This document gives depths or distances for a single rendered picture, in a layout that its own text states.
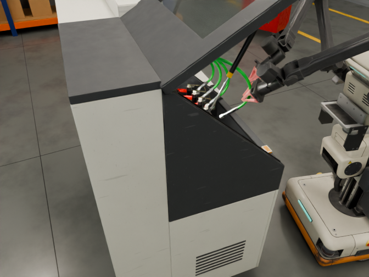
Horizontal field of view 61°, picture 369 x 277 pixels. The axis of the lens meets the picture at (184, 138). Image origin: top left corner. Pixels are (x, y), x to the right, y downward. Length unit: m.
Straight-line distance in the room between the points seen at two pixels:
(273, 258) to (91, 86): 1.77
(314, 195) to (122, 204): 1.53
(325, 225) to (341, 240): 0.13
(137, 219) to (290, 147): 2.16
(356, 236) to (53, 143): 2.72
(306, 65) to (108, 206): 0.94
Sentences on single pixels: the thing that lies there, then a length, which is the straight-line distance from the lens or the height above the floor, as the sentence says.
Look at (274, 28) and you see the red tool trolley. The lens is 5.71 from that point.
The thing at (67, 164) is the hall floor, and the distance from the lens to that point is 3.08.
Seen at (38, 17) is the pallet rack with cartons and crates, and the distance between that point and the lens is 6.59.
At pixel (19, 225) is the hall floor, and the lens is 2.73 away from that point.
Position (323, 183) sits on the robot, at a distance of 2.53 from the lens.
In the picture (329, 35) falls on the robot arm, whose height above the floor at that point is 1.37.
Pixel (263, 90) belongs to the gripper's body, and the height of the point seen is 1.30.
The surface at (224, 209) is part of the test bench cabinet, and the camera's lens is 1.55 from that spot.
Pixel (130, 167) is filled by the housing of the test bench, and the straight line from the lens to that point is 1.15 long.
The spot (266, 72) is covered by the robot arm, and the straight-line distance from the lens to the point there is 1.30.
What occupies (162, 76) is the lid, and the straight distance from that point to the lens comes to 1.01.
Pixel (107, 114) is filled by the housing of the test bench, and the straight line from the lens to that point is 1.00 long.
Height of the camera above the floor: 1.95
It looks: 38 degrees down
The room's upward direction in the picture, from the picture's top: straight up
